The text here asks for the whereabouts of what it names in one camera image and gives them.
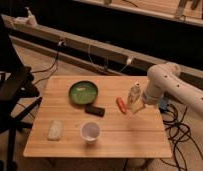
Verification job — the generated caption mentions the black floor cables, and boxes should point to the black floor cables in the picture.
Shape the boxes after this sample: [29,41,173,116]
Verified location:
[159,103,203,171]

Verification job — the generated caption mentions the black eraser block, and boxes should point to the black eraser block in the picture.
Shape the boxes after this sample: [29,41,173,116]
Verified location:
[84,105,105,117]

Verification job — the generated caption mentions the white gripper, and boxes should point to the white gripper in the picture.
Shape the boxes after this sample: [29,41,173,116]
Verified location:
[129,98,145,114]

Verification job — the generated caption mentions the orange marker pen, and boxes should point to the orange marker pen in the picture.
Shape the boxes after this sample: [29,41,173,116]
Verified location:
[116,97,127,114]

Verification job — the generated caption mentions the blue power adapter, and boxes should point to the blue power adapter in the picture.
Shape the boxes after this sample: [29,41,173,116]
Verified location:
[159,97,168,111]

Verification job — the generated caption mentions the white wall plug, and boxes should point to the white wall plug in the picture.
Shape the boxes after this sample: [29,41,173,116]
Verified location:
[126,57,133,65]

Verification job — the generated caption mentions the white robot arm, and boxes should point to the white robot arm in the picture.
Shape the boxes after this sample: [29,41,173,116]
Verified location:
[127,62,203,118]

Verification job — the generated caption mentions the black office chair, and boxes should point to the black office chair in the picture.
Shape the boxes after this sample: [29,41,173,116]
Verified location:
[0,14,42,171]

